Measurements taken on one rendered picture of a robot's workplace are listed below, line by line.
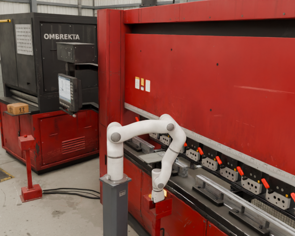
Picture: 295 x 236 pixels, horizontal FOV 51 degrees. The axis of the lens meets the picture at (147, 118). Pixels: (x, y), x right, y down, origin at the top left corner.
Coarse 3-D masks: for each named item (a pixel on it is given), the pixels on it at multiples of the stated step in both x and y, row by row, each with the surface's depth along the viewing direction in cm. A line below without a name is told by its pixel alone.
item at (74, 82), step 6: (72, 78) 326; (72, 84) 327; (78, 84) 332; (72, 90) 329; (78, 90) 333; (72, 96) 332; (78, 96) 335; (60, 102) 363; (66, 102) 348; (72, 102) 334; (78, 102) 336; (72, 108) 336; (78, 108) 335
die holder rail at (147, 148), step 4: (136, 136) 344; (132, 140) 344; (136, 140) 335; (140, 140) 331; (144, 140) 331; (136, 144) 336; (140, 144) 332; (144, 144) 321; (148, 144) 320; (144, 148) 322; (148, 148) 315; (152, 148) 316; (144, 152) 322; (148, 152) 316; (152, 152) 317
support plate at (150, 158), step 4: (156, 152) 291; (160, 152) 291; (140, 156) 280; (144, 156) 280; (148, 156) 280; (152, 156) 280; (156, 156) 281; (160, 156) 281; (144, 160) 272; (148, 160) 272; (152, 160) 272; (156, 160) 272; (160, 160) 273
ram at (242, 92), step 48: (144, 48) 297; (192, 48) 236; (240, 48) 196; (288, 48) 167; (144, 96) 308; (192, 96) 242; (240, 96) 200; (288, 96) 170; (240, 144) 205; (288, 144) 174
